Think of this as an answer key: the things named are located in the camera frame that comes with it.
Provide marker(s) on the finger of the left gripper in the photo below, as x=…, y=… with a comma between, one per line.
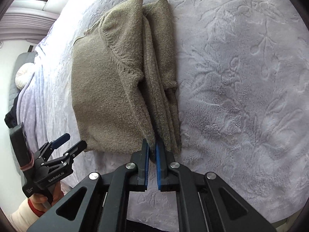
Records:
x=69, y=156
x=48, y=148

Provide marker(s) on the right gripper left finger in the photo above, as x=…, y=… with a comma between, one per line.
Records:
x=139, y=181

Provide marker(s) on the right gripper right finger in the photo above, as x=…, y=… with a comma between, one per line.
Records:
x=166, y=181

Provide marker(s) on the white left sleeve forearm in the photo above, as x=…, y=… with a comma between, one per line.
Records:
x=27, y=213

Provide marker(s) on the black clothing beside bed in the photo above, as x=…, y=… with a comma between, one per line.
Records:
x=11, y=117

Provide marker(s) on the person's left hand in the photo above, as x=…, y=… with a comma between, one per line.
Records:
x=38, y=200

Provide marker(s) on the round white cushion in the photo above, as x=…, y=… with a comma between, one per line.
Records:
x=24, y=74

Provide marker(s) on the grey padded headboard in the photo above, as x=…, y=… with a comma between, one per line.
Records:
x=21, y=98

